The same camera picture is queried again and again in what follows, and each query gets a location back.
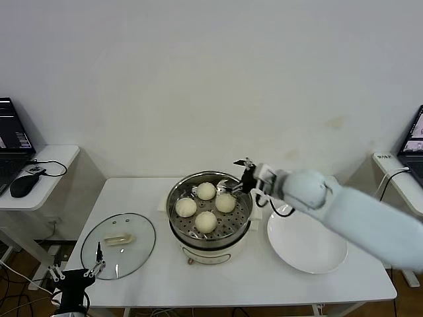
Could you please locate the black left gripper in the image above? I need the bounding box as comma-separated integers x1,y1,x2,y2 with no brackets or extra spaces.
48,242,106,306

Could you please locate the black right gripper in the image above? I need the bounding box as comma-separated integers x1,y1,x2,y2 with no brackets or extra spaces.
227,158,258,195

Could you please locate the white steamed baozi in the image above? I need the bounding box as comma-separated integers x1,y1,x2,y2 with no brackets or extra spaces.
215,193,237,213
174,197,198,219
194,211,218,234
197,182,217,201

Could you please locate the glass lid with cream handle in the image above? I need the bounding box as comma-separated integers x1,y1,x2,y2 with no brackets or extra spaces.
80,213,156,281

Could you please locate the stainless steel steamer basket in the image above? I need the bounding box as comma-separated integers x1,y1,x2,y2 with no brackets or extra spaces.
157,170,264,247

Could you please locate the floor power strip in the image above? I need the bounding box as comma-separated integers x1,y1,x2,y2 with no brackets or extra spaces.
49,244,69,262

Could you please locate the cream electric cooker base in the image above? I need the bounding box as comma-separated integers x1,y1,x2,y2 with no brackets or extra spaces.
169,217,259,267

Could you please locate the white side table with mouse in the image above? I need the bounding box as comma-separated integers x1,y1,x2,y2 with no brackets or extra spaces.
0,144,81,275

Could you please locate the white round plate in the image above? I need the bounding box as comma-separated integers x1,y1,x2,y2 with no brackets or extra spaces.
266,202,349,275

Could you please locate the black computer mouse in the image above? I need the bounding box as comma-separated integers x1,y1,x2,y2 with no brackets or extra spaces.
9,174,44,199

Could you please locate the black laptop with dark screen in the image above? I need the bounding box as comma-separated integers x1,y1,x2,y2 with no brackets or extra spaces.
0,96,36,195

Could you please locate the white side table with sticker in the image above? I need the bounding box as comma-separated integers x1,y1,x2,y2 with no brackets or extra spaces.
372,151,423,288

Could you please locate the black laptop with video screen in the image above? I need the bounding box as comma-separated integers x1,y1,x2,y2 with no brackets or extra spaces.
396,104,423,186

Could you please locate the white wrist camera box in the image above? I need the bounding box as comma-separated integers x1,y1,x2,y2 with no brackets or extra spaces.
254,163,277,191

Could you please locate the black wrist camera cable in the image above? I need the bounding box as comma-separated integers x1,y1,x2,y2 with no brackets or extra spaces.
253,187,295,219

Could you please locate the white floor cable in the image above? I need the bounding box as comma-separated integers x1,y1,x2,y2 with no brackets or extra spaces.
0,259,54,293

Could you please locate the black looped usb cable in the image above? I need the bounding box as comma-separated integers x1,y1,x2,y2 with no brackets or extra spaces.
28,159,68,178

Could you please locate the white laptop cable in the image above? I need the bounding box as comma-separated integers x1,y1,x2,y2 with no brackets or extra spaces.
377,167,410,199

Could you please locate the black laptop charger cable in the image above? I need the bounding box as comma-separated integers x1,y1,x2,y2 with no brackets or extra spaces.
379,168,412,203

